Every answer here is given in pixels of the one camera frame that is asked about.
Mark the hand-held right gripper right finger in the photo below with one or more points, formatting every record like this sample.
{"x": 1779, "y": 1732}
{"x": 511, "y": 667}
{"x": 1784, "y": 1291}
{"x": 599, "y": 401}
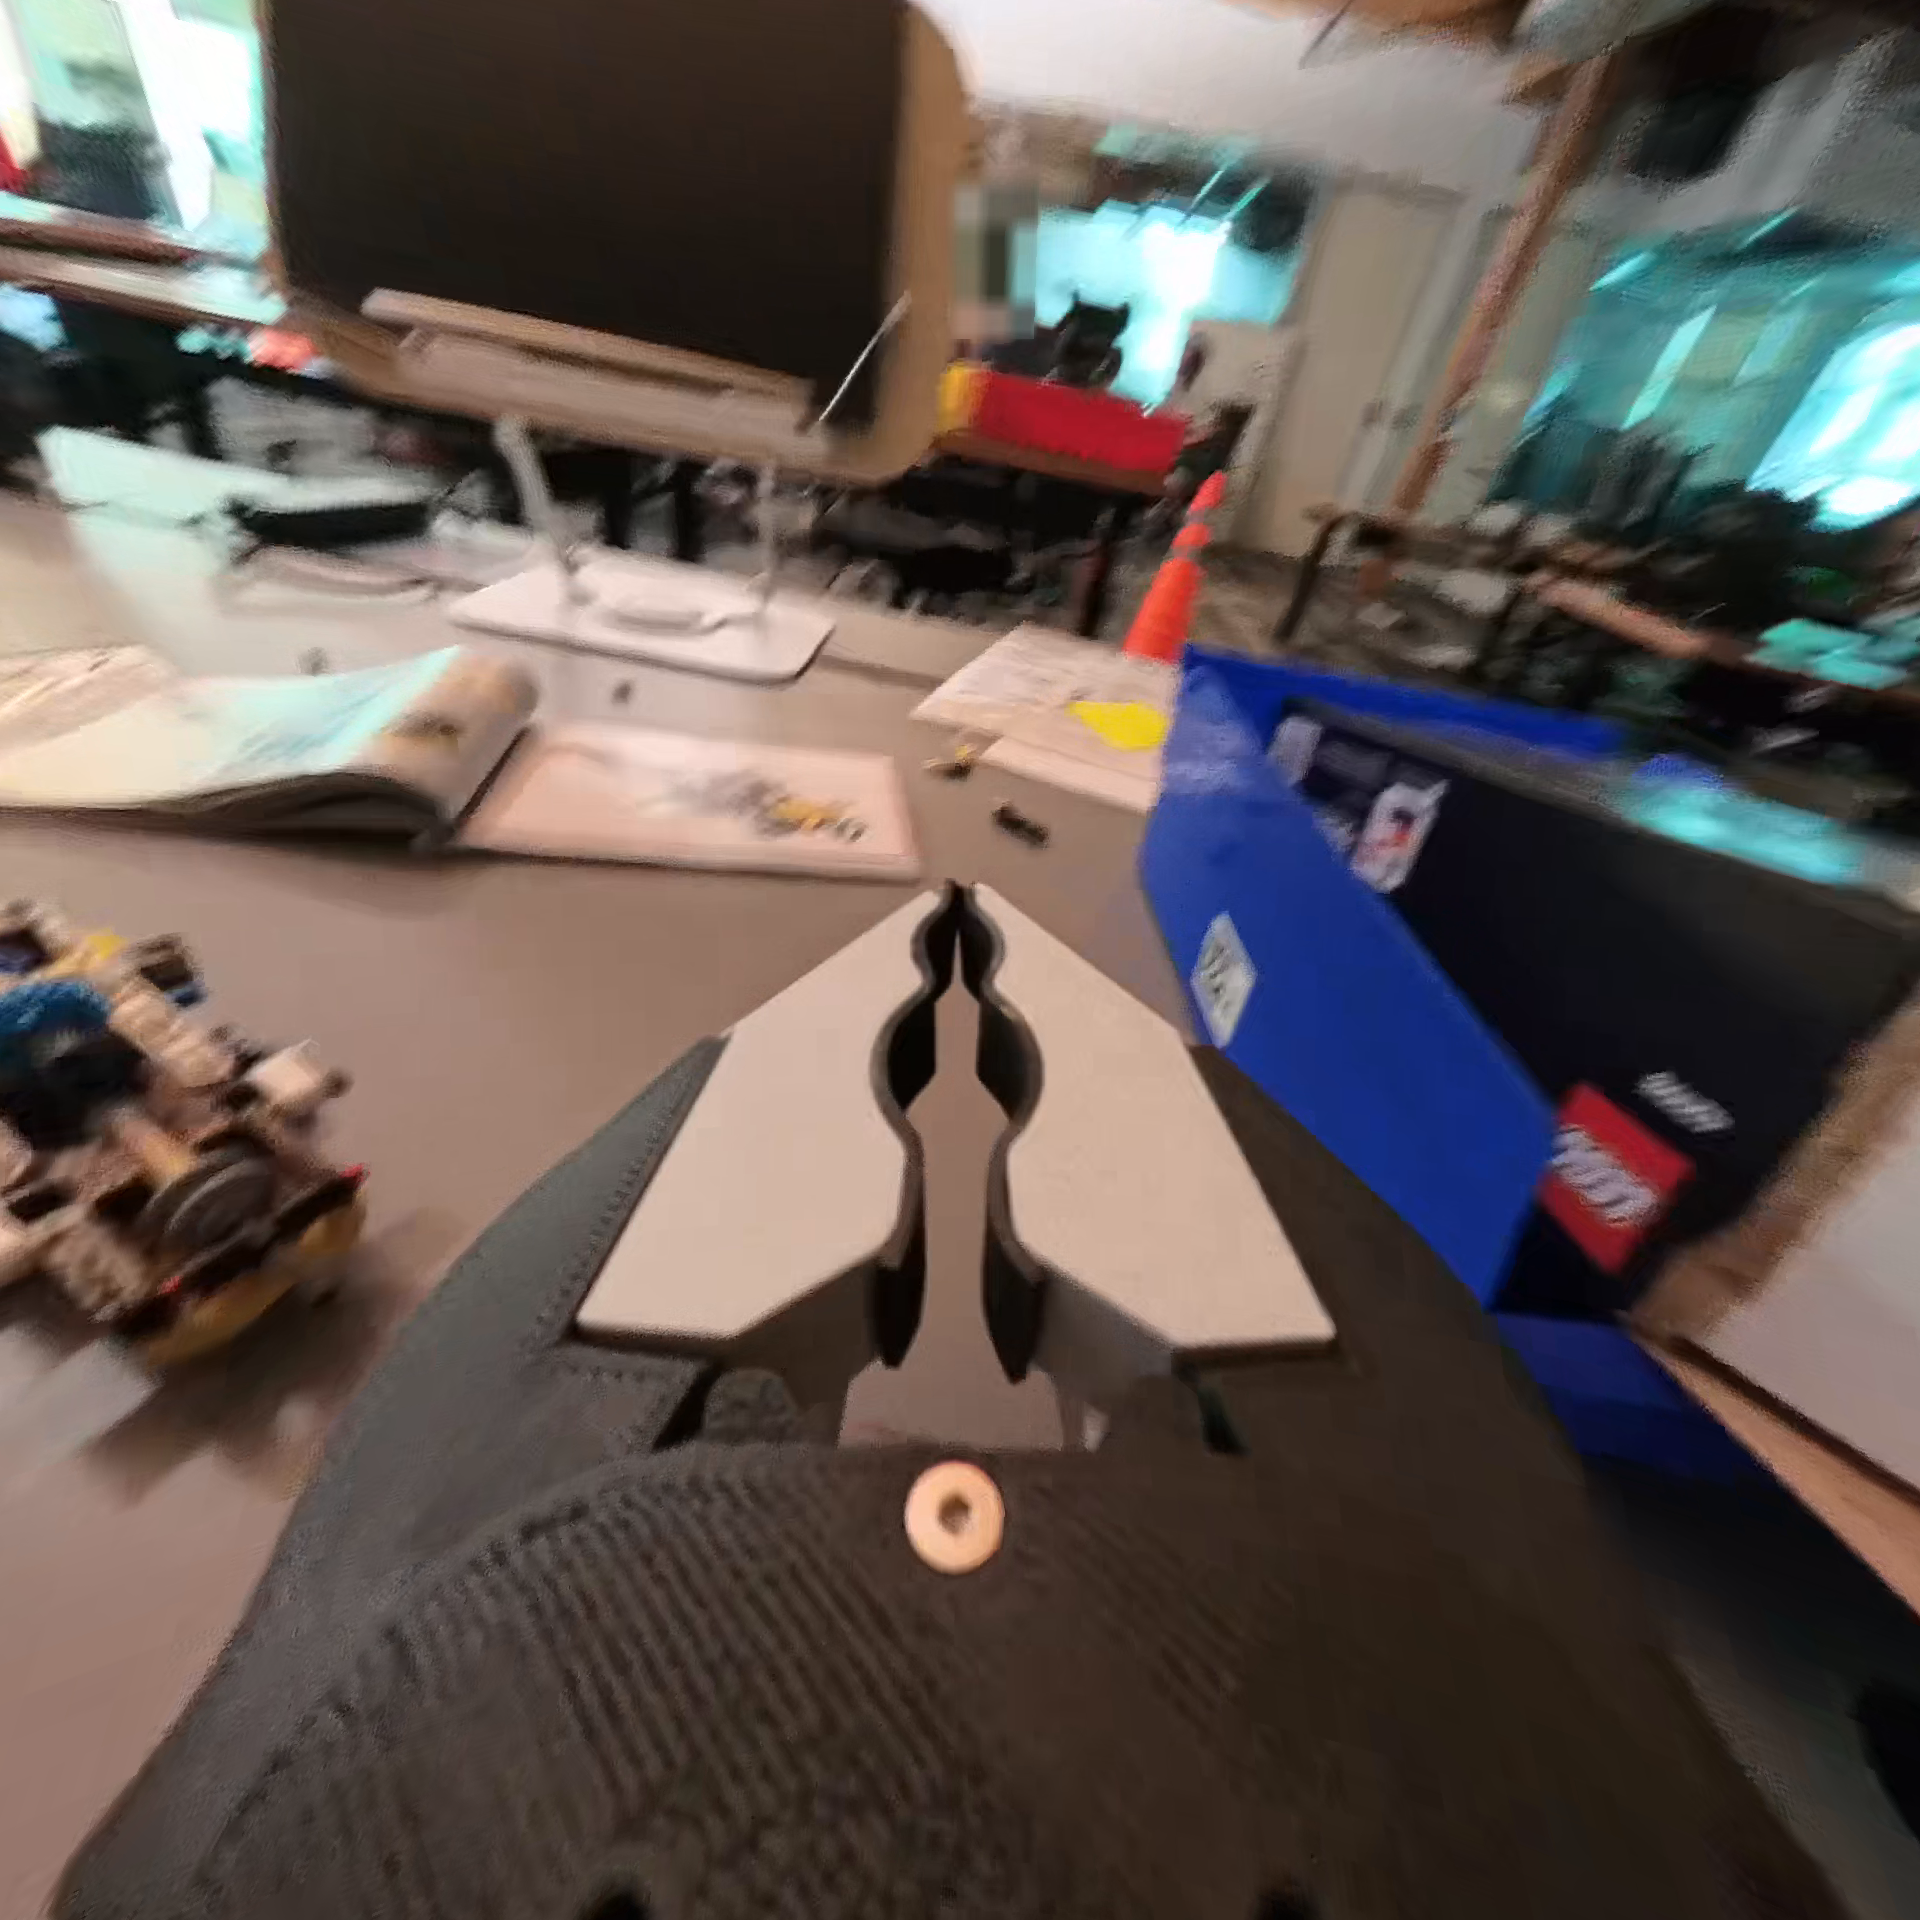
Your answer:
{"x": 1141, "y": 1185}

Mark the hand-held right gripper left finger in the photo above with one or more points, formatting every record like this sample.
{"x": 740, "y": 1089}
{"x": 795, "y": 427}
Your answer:
{"x": 765, "y": 1171}

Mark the yellow black lego vehicle model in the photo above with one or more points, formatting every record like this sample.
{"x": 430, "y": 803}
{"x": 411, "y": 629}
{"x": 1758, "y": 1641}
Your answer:
{"x": 149, "y": 1141}

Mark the blue lego box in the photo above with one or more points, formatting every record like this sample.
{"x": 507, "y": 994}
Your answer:
{"x": 1349, "y": 1020}

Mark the small yellow black lego piece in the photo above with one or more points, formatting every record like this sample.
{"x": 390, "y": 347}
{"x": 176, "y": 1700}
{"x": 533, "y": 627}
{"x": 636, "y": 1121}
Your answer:
{"x": 954, "y": 757}

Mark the flat yellow lego piece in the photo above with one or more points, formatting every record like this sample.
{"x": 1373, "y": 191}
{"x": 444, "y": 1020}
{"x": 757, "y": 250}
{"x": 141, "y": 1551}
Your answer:
{"x": 1123, "y": 723}

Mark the open lego instruction booklet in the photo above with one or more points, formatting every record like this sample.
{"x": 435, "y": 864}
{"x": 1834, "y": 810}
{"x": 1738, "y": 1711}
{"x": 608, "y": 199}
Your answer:
{"x": 301, "y": 751}

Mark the white paper sheet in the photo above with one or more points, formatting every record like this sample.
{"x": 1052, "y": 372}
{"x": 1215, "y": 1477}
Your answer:
{"x": 1037, "y": 682}

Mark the white monitor stand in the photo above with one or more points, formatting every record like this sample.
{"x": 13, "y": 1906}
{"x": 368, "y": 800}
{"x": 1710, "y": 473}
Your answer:
{"x": 645, "y": 615}

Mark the orange traffic cone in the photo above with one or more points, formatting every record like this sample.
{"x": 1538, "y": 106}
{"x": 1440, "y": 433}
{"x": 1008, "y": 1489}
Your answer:
{"x": 1178, "y": 578}

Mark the cardboard box lid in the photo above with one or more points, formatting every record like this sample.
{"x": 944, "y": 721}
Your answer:
{"x": 1800, "y": 1348}

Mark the red storage bin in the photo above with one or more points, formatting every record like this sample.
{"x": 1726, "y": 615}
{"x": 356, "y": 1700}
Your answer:
{"x": 1080, "y": 411}

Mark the computer monitor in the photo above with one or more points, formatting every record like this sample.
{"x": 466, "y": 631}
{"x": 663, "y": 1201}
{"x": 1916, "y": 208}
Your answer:
{"x": 599, "y": 180}

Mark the wooden support post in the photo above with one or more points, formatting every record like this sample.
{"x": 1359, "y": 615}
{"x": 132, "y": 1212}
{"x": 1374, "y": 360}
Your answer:
{"x": 1501, "y": 271}

